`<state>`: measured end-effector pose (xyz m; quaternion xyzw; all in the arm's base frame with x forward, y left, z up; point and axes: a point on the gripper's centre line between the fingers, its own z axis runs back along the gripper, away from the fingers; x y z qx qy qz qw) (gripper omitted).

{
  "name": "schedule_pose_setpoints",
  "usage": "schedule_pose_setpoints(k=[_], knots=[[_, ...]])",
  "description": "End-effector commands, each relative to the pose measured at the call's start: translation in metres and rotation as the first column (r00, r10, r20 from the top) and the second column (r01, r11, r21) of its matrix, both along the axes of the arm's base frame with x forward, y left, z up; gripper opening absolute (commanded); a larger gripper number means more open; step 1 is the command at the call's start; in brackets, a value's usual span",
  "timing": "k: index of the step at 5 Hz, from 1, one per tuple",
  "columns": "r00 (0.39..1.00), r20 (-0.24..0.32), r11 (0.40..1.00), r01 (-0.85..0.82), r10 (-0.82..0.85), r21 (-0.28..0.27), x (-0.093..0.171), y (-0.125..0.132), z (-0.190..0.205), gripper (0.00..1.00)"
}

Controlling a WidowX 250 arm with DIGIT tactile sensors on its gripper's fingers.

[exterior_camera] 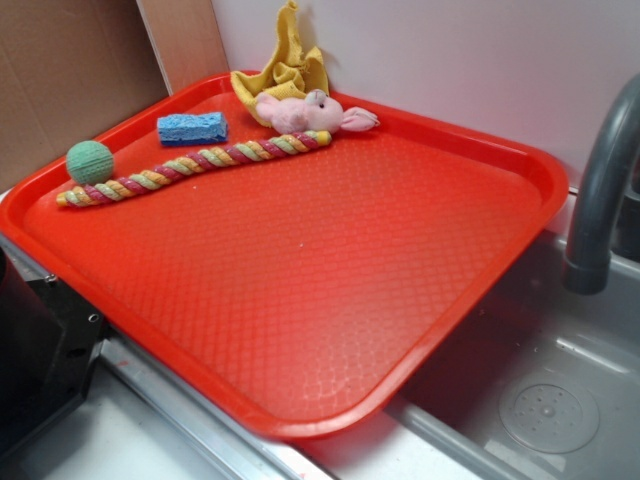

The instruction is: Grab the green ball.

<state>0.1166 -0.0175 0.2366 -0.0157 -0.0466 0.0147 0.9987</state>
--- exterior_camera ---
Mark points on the grey toy sink basin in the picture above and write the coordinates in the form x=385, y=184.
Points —
x=536, y=383

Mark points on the red plastic tray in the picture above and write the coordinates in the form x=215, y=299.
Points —
x=300, y=294

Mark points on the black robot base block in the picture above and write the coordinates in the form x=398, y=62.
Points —
x=50, y=339

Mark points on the blue sponge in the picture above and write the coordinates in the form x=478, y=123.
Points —
x=192, y=129

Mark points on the multicolour twisted rope toy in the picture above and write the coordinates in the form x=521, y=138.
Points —
x=190, y=164

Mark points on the yellow cloth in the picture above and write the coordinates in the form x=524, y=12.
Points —
x=290, y=73

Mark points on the brown cardboard panel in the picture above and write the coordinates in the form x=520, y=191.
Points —
x=70, y=70

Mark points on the pink plush bunny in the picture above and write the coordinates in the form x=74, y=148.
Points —
x=316, y=112

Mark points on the grey faucet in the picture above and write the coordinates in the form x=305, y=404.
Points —
x=605, y=219

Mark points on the light wooden board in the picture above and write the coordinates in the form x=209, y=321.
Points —
x=185, y=39

